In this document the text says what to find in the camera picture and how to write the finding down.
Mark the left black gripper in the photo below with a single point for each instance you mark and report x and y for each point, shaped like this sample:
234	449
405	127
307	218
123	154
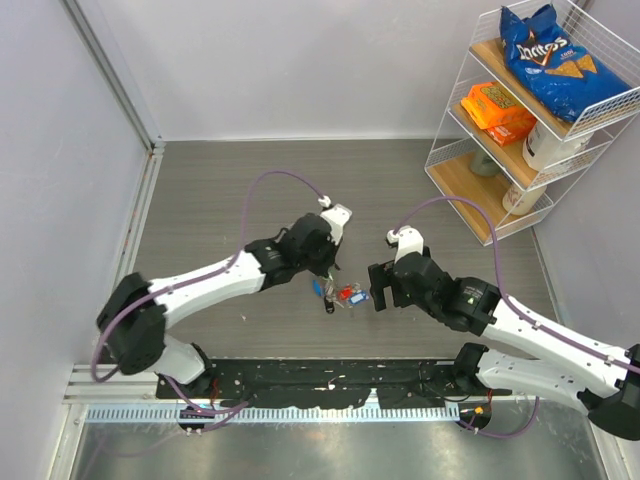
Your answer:
324	268

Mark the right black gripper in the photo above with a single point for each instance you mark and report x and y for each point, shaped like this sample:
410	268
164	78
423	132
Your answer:
381	276

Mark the large metal keyring with keys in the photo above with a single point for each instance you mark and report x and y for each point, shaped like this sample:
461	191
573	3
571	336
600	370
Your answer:
335	295

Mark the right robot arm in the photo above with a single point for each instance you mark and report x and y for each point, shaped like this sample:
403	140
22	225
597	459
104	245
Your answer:
598	380

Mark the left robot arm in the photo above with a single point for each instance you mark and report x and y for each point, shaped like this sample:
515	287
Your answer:
137	316

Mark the loose key with blue tag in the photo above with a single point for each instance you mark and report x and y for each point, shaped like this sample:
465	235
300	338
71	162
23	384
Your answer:
356	299

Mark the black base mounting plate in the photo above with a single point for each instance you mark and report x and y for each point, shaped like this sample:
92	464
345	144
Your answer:
333	384

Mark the grey cup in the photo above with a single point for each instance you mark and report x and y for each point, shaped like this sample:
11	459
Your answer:
482	164

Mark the cream bottle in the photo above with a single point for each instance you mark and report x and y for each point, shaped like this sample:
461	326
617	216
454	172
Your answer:
519	202

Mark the orange snack box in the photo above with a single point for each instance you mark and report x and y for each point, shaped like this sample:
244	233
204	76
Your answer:
498	113

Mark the white plastic jug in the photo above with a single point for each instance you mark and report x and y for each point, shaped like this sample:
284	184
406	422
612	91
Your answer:
542	149

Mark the blue Doritos chip bag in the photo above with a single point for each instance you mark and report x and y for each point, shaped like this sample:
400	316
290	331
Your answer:
563	76

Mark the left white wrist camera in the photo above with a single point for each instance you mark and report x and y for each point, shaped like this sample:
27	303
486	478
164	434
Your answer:
337	216

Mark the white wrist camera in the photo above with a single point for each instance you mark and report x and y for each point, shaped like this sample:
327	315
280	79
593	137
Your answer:
406	240
337	216

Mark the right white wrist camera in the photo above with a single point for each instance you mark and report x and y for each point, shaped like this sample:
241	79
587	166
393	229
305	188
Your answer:
406	240

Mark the white wire shelf rack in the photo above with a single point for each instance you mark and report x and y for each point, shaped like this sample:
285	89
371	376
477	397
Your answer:
478	200

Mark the aluminium frame rail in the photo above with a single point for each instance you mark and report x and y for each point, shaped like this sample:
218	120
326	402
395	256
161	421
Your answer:
96	32

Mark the white slotted cable duct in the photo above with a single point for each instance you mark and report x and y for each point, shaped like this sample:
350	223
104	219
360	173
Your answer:
370	412

